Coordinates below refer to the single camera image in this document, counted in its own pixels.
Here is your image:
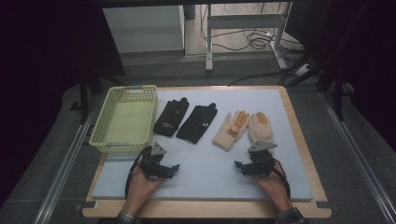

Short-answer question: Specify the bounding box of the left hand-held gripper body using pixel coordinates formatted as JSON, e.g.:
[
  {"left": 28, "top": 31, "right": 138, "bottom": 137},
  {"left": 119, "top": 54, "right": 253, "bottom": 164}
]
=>
[{"left": 138, "top": 142, "right": 176, "bottom": 182}]

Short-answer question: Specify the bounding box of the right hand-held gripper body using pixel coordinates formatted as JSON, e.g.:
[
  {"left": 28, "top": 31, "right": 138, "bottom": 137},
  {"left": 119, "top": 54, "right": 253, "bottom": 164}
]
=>
[{"left": 247, "top": 140, "right": 278, "bottom": 178}]

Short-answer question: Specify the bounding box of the beige glove with orange tip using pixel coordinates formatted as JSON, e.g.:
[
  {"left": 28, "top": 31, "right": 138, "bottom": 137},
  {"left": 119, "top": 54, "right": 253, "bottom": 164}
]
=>
[{"left": 247, "top": 111, "right": 275, "bottom": 153}]

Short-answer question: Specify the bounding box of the black glove with small mark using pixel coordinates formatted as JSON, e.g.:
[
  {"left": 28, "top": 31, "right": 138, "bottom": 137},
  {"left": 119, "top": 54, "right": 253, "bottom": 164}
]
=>
[{"left": 176, "top": 102, "right": 219, "bottom": 145}]

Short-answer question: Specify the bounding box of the yellow-green plastic basket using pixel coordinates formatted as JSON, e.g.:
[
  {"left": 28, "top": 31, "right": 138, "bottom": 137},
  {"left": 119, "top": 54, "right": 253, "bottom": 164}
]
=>
[{"left": 88, "top": 84, "right": 159, "bottom": 154}]

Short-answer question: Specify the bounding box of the black glove with logo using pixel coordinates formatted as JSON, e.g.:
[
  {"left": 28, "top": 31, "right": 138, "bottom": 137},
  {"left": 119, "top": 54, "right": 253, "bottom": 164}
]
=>
[{"left": 152, "top": 97, "right": 191, "bottom": 137}]

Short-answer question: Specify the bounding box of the person's right hand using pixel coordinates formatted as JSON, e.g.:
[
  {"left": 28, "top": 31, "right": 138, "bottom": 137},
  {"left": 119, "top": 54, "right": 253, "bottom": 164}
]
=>
[{"left": 251, "top": 169, "right": 294, "bottom": 213}]

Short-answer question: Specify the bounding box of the person's left hand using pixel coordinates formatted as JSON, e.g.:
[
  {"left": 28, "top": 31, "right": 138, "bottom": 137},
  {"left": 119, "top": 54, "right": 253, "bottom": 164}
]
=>
[{"left": 121, "top": 169, "right": 165, "bottom": 217}]

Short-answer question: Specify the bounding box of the white foam board mat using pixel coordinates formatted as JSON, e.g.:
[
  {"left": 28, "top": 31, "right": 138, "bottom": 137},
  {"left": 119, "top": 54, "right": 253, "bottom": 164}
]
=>
[{"left": 92, "top": 88, "right": 314, "bottom": 202}]

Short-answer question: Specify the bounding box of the beige glove with orange fingers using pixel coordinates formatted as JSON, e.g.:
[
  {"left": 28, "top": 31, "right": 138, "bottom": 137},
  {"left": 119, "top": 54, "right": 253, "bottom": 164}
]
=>
[{"left": 212, "top": 110, "right": 251, "bottom": 152}]

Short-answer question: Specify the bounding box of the black metal stand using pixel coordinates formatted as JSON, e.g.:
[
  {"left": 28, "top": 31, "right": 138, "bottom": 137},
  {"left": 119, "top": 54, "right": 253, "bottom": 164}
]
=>
[
  {"left": 69, "top": 74, "right": 126, "bottom": 126},
  {"left": 317, "top": 60, "right": 357, "bottom": 123}
]

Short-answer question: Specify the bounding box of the white power strip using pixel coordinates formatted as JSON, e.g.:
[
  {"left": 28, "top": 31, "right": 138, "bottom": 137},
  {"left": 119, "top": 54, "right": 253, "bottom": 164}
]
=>
[{"left": 293, "top": 63, "right": 311, "bottom": 77}]

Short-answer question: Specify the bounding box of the white cabinet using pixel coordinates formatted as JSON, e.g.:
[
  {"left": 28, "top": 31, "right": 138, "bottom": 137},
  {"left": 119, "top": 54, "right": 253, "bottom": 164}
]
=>
[{"left": 102, "top": 5, "right": 186, "bottom": 58}]

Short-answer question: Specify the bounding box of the left hand-held gripper black cable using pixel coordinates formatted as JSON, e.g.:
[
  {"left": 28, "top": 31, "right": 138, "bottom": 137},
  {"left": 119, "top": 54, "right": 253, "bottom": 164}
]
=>
[{"left": 124, "top": 145, "right": 152, "bottom": 199}]

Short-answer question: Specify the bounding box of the hand-held gripper black cable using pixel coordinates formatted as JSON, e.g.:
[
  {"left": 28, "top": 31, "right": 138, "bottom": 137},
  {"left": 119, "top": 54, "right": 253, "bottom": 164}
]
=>
[
  {"left": 273, "top": 158, "right": 292, "bottom": 200},
  {"left": 124, "top": 145, "right": 152, "bottom": 199}
]

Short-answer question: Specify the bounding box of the right hand-held gripper black cable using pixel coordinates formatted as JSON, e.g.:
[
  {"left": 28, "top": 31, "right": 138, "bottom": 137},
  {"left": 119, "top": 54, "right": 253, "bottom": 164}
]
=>
[{"left": 273, "top": 158, "right": 292, "bottom": 200}]

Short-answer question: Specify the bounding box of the long black floor cable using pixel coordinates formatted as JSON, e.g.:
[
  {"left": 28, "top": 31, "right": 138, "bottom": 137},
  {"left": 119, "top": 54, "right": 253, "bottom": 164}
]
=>
[{"left": 227, "top": 70, "right": 289, "bottom": 88}]

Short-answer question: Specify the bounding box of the metal floor rail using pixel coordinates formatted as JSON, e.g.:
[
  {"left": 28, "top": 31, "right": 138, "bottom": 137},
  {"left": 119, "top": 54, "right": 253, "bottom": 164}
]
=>
[
  {"left": 32, "top": 101, "right": 106, "bottom": 224},
  {"left": 319, "top": 91, "right": 396, "bottom": 224}
]

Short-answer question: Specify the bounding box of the tangle of black floor cables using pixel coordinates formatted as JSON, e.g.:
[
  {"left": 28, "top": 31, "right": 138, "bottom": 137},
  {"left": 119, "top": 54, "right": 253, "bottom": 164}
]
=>
[{"left": 199, "top": 3, "right": 305, "bottom": 53}]

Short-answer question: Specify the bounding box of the grey metal desk frame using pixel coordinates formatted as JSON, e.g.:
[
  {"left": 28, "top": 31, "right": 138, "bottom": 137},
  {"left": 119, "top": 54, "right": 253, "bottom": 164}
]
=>
[{"left": 205, "top": 2, "right": 294, "bottom": 74}]

